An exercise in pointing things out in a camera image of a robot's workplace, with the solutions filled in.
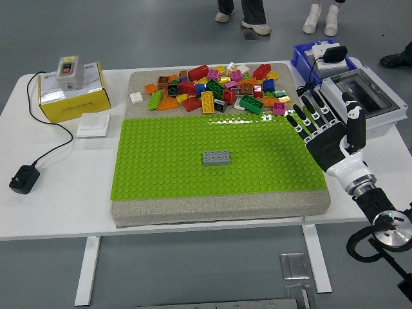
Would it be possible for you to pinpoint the black power adapter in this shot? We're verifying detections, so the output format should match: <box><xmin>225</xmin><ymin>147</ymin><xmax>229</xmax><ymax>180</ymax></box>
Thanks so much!
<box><xmin>8</xmin><ymin>164</ymin><xmax>41</xmax><ymax>194</ymax></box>

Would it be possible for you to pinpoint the white table leg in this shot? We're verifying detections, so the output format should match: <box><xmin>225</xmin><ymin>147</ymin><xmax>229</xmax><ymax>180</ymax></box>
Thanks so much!
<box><xmin>74</xmin><ymin>236</ymin><xmax>102</xmax><ymax>306</ymax></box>
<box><xmin>301</xmin><ymin>224</ymin><xmax>332</xmax><ymax>294</ymax></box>

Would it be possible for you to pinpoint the blue plastic bin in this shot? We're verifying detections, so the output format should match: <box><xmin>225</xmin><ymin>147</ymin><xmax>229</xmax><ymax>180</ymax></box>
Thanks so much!
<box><xmin>291</xmin><ymin>38</ymin><xmax>360</xmax><ymax>94</ymax></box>

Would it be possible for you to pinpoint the grey enclosure with clear lid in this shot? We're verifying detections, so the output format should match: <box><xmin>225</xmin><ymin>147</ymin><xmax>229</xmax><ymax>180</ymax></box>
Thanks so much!
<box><xmin>310</xmin><ymin>66</ymin><xmax>409</xmax><ymax>140</ymax></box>

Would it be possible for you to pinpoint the grey-brown foam mat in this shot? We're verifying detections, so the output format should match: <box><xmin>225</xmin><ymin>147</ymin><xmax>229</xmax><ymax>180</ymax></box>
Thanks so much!
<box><xmin>111</xmin><ymin>62</ymin><xmax>332</xmax><ymax>229</ymax></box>

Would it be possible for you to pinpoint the white wall switch plate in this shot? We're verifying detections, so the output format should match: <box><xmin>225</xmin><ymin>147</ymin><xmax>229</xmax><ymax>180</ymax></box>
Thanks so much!
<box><xmin>76</xmin><ymin>112</ymin><xmax>112</xmax><ymax>139</ymax></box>

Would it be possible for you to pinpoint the grey square floor plate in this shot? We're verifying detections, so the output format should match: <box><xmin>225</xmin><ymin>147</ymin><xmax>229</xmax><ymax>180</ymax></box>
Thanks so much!
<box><xmin>243</xmin><ymin>28</ymin><xmax>264</xmax><ymax>42</ymax></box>

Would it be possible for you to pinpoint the black adapter cord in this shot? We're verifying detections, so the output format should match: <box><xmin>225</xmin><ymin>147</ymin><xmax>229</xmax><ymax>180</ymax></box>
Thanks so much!
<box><xmin>26</xmin><ymin>72</ymin><xmax>74</xmax><ymax>167</ymax></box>

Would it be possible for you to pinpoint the green studded baseplate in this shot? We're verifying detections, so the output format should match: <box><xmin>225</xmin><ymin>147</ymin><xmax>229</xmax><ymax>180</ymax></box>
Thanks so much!
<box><xmin>109</xmin><ymin>111</ymin><xmax>329</xmax><ymax>201</ymax></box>

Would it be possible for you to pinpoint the person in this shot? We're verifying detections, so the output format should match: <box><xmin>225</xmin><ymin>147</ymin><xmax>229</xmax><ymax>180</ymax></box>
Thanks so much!
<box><xmin>380</xmin><ymin>41</ymin><xmax>412</xmax><ymax>69</ymax></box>
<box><xmin>302</xmin><ymin>0</ymin><xmax>342</xmax><ymax>37</ymax></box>
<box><xmin>214</xmin><ymin>0</ymin><xmax>273</xmax><ymax>36</ymax></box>

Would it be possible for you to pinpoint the black charger cable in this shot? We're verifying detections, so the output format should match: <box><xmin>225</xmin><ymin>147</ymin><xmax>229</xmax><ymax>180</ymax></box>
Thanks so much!
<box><xmin>295</xmin><ymin>55</ymin><xmax>326</xmax><ymax>98</ymax></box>

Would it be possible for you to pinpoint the metal floor plate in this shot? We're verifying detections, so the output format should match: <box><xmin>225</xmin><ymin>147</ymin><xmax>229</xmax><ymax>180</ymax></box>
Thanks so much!
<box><xmin>279</xmin><ymin>252</ymin><xmax>312</xmax><ymax>281</ymax></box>

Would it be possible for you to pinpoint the dark green long brick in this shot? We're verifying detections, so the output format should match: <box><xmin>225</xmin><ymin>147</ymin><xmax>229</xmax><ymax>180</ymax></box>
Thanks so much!
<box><xmin>238</xmin><ymin>94</ymin><xmax>265</xmax><ymax>115</ymax></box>
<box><xmin>205</xmin><ymin>79</ymin><xmax>228</xmax><ymax>100</ymax></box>

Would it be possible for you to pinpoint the black charger plug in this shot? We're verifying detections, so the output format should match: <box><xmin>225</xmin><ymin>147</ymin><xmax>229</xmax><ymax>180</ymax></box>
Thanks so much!
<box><xmin>323</xmin><ymin>45</ymin><xmax>349</xmax><ymax>64</ymax></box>

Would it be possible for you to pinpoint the yellow long brick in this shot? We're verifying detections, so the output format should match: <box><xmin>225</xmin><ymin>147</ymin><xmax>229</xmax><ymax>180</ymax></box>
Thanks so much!
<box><xmin>201</xmin><ymin>91</ymin><xmax>216</xmax><ymax>115</ymax></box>

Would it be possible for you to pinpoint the yellow cardboard box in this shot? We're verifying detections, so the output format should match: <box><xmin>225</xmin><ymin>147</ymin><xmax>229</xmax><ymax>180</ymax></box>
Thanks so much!
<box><xmin>37</xmin><ymin>61</ymin><xmax>113</xmax><ymax>123</ymax></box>

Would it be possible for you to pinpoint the metal floor bracket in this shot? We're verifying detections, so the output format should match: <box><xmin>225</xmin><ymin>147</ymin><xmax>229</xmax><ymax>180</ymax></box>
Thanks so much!
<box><xmin>285</xmin><ymin>283</ymin><xmax>318</xmax><ymax>309</ymax></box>

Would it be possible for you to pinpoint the grey push-button switch box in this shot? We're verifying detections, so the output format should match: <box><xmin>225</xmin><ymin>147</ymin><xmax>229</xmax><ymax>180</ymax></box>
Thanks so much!
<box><xmin>55</xmin><ymin>55</ymin><xmax>86</xmax><ymax>92</ymax></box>

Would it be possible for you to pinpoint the robot right hand white shell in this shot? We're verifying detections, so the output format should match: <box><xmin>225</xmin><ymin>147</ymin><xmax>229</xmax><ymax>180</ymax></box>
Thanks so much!
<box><xmin>285</xmin><ymin>91</ymin><xmax>377</xmax><ymax>192</ymax></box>

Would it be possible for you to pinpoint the orange large brick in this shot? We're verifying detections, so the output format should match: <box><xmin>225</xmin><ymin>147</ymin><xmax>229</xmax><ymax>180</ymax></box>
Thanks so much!
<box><xmin>156</xmin><ymin>95</ymin><xmax>180</xmax><ymax>112</ymax></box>

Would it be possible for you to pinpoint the red long brick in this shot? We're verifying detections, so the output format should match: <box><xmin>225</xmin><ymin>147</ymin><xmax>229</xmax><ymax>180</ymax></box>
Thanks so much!
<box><xmin>252</xmin><ymin>63</ymin><xmax>272</xmax><ymax>80</ymax></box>
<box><xmin>187</xmin><ymin>64</ymin><xmax>210</xmax><ymax>82</ymax></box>

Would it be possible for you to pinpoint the lime green long brick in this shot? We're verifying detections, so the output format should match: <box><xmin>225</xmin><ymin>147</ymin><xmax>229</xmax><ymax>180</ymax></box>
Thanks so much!
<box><xmin>147</xmin><ymin>90</ymin><xmax>164</xmax><ymax>111</ymax></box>

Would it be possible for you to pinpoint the grey building brick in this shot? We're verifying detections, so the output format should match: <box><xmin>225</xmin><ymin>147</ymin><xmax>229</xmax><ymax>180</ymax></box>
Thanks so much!
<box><xmin>202</xmin><ymin>149</ymin><xmax>231</xmax><ymax>167</ymax></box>

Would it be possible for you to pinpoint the metal floor rail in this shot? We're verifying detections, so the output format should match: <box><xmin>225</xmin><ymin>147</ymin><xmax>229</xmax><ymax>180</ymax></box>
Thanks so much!
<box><xmin>136</xmin><ymin>297</ymin><xmax>300</xmax><ymax>309</ymax></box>

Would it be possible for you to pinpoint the white socket block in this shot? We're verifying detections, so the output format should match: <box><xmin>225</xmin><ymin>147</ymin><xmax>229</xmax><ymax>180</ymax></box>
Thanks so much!
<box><xmin>305</xmin><ymin>51</ymin><xmax>350</xmax><ymax>73</ymax></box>

